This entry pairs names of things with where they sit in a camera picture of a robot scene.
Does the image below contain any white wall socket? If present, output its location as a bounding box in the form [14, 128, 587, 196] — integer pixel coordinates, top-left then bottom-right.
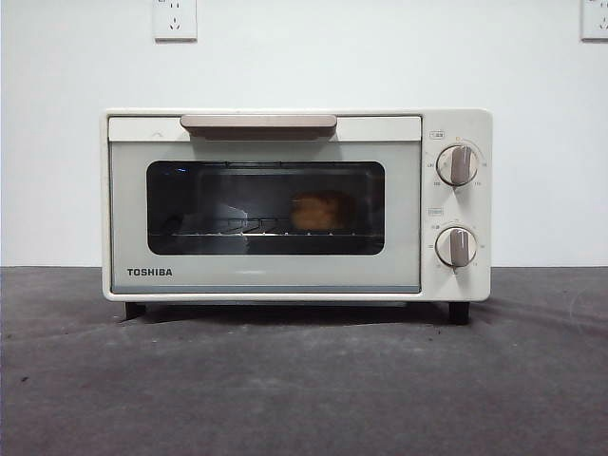
[152, 0, 198, 42]
[579, 0, 608, 42]

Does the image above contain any cream Toshiba toaster oven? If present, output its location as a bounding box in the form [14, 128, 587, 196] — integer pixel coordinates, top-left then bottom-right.
[99, 107, 494, 325]

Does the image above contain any golden brown bread roll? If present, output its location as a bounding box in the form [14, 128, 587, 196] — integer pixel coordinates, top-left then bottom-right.
[290, 189, 357, 231]

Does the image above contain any cream oven control knob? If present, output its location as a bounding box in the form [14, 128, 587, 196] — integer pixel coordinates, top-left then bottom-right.
[435, 226, 479, 267]
[435, 144, 481, 186]

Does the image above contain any metal wire oven rack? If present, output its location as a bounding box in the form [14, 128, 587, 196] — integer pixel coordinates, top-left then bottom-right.
[149, 216, 379, 238]

